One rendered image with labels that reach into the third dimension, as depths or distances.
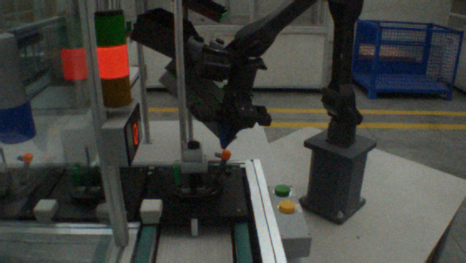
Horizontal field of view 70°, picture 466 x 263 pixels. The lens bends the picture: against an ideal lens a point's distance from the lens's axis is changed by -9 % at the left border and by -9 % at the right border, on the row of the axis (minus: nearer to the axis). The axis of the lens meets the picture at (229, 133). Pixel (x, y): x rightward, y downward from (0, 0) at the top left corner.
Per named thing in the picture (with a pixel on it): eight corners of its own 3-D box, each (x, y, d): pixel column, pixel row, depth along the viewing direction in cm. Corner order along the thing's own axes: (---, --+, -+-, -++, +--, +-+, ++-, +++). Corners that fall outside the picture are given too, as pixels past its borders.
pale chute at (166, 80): (231, 129, 121) (241, 121, 119) (226, 146, 109) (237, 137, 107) (170, 69, 115) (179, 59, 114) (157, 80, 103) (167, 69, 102)
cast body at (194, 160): (207, 164, 91) (206, 138, 88) (207, 173, 87) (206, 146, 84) (174, 165, 90) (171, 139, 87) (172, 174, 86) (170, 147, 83)
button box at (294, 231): (290, 203, 97) (293, 184, 94) (309, 257, 77) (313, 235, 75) (265, 205, 96) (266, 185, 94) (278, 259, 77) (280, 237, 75)
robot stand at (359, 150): (365, 203, 103) (378, 141, 95) (340, 225, 93) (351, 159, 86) (324, 185, 112) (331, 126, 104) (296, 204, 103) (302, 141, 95)
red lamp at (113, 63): (131, 70, 62) (129, 42, 60) (126, 77, 57) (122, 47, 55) (103, 71, 61) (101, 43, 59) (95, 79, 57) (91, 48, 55)
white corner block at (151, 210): (163, 212, 84) (161, 198, 83) (161, 225, 80) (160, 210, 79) (143, 213, 84) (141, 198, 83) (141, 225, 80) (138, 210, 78)
